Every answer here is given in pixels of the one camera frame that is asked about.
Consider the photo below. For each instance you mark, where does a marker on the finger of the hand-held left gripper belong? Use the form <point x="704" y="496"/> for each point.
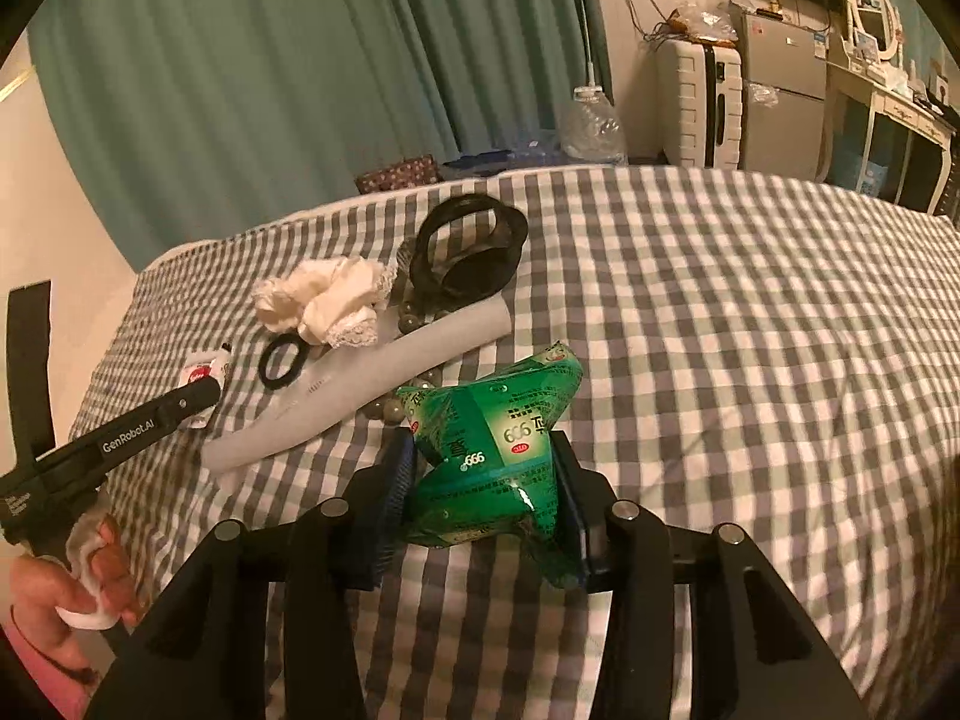
<point x="196" y="397"/>
<point x="30" y="367"/>

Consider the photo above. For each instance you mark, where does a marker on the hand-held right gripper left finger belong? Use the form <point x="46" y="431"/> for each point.
<point x="394" y="510"/>

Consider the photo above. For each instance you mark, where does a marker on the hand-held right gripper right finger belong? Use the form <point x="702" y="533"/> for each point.
<point x="577" y="510"/>

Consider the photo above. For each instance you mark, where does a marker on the green foil packet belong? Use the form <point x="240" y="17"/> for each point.
<point x="487" y="480"/>

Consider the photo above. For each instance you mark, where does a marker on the person's left forearm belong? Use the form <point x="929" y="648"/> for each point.
<point x="37" y="675"/>

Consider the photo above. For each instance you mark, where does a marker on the person's left hand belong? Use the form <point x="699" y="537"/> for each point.
<point x="45" y="592"/>

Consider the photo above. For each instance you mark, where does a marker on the small white red sachet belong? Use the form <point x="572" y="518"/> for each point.
<point x="199" y="382"/>

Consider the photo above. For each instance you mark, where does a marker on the grey foam tube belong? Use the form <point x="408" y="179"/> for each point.
<point x="360" y="382"/>

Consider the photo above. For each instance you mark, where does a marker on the white tissue wad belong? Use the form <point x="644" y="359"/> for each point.
<point x="86" y="611"/>

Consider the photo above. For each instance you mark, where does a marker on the white lace cloth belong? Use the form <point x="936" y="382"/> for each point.
<point x="330" y="300"/>

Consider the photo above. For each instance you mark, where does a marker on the checked tablecloth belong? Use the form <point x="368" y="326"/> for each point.
<point x="712" y="390"/>

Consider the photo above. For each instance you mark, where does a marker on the brown dotted box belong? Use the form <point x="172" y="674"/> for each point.
<point x="397" y="174"/>

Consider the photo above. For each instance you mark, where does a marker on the green curtain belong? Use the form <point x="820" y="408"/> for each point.
<point x="300" y="52"/>

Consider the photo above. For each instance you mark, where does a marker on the blue flat item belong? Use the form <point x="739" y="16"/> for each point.
<point x="480" y="159"/>

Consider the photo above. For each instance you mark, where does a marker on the clear plastic water jug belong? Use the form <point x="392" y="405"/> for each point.
<point x="592" y="131"/>

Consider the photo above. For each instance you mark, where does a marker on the white suitcase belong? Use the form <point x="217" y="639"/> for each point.
<point x="697" y="105"/>

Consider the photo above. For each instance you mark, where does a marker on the grey small fridge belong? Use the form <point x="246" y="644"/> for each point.
<point x="784" y="97"/>

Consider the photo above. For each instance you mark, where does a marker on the white dresser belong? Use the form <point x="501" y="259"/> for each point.
<point x="900" y="135"/>

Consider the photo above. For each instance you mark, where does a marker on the clear plastic bags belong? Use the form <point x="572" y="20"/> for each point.
<point x="701" y="22"/>

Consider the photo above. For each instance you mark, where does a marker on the white oval mirror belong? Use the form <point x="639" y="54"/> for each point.
<point x="874" y="11"/>

